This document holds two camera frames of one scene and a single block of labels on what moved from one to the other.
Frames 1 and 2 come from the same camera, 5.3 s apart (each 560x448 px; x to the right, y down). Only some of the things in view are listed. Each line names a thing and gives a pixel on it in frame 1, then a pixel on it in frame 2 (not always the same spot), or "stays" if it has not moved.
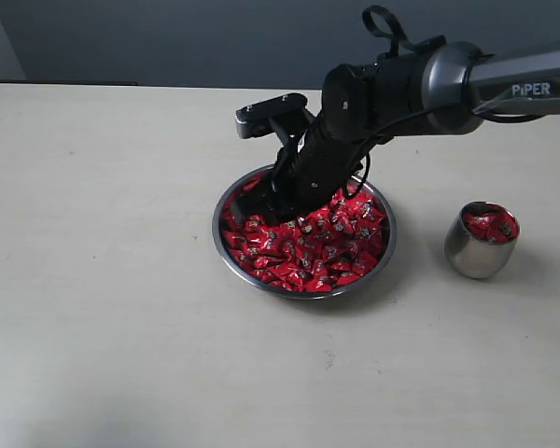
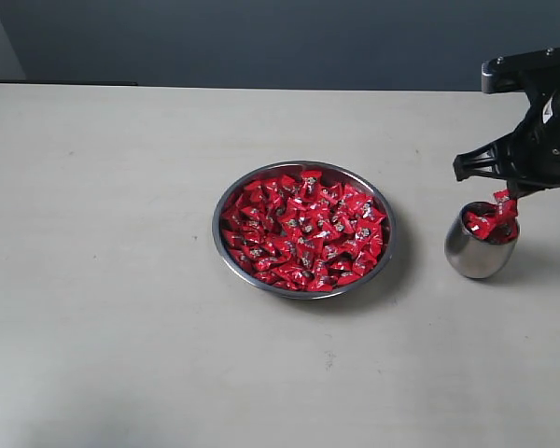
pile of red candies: (315, 252) stays
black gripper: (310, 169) → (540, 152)
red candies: (493, 227) stays
